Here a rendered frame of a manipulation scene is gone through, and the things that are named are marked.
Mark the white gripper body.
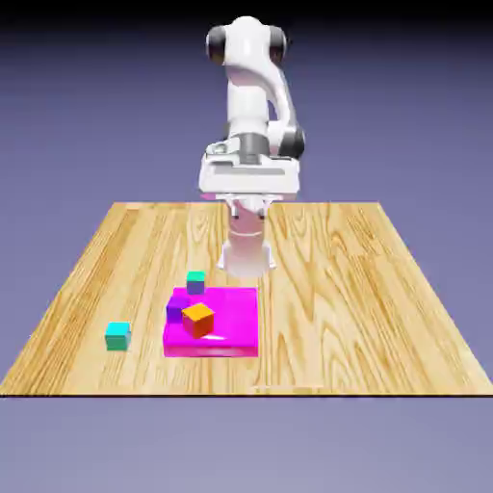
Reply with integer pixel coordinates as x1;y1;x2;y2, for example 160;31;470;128
197;155;302;202

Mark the small green cube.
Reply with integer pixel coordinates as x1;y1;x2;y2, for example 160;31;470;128
185;270;207;297

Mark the small purple cube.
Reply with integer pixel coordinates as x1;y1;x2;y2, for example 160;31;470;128
166;295;193;324

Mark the small orange cube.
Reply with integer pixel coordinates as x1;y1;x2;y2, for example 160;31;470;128
181;302;216;340

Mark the small cyan cube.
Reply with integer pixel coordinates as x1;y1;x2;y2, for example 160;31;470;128
104;321;133;352

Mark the large magenta box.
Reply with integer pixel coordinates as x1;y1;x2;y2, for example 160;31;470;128
162;286;260;359

